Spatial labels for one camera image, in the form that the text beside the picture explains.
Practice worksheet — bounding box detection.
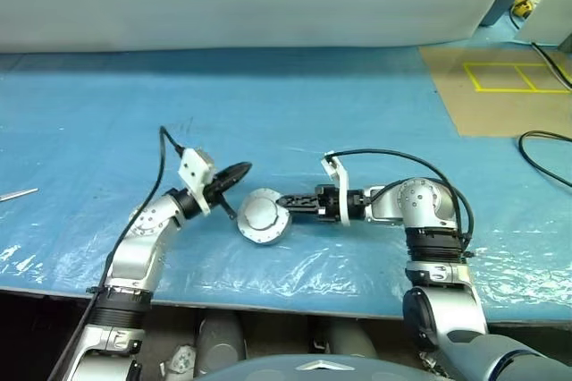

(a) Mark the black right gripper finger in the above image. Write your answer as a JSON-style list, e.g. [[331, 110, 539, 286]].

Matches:
[[285, 205, 321, 222], [277, 192, 320, 207]]

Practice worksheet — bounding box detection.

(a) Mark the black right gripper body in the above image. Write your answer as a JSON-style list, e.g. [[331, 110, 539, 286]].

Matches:
[[314, 183, 343, 224]]

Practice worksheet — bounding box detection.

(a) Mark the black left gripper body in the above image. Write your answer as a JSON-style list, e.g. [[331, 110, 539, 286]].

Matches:
[[204, 175, 230, 208]]

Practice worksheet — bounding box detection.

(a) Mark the round silver housing lid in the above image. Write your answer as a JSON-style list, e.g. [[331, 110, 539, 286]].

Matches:
[[237, 188, 293, 239]]

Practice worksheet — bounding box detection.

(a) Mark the blue plastic table cover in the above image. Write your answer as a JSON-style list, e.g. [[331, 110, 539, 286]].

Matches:
[[0, 25, 572, 324]]

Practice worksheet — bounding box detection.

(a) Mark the grey rounded cylinder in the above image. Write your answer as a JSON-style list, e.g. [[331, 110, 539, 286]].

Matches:
[[196, 311, 248, 376], [321, 319, 379, 360]]

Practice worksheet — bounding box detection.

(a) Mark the grey rounded torso shell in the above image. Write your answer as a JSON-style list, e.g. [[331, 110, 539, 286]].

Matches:
[[191, 352, 431, 381]]

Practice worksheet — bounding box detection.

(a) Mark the brown cardboard sheet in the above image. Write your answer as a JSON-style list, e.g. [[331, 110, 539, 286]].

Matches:
[[418, 45, 572, 138]]

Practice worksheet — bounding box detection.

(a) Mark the yellow tape rectangle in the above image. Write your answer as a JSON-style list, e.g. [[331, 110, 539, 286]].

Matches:
[[462, 61, 572, 94]]

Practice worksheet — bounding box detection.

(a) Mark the thin silver metal rod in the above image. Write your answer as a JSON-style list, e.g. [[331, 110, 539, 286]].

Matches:
[[0, 187, 40, 203]]

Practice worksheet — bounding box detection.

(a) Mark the small yellow object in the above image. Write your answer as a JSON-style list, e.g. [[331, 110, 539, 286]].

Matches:
[[510, 0, 535, 18]]

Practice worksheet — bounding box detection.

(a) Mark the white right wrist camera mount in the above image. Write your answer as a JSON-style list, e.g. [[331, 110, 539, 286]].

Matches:
[[322, 149, 355, 227]]

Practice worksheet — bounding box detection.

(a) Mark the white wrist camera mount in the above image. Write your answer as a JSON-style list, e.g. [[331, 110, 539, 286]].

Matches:
[[322, 149, 355, 227], [177, 147, 218, 215]]

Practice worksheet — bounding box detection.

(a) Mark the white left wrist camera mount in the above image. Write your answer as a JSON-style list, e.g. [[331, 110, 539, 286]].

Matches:
[[177, 147, 218, 215]]

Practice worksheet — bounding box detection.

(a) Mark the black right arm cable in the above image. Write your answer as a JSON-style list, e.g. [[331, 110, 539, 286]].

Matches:
[[324, 148, 475, 253]]

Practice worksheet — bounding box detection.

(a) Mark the white perforated bracket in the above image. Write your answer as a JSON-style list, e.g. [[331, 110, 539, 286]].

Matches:
[[157, 343, 198, 381]]

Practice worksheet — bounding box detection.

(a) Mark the looped black cable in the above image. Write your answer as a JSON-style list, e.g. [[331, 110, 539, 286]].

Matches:
[[517, 130, 572, 188]]

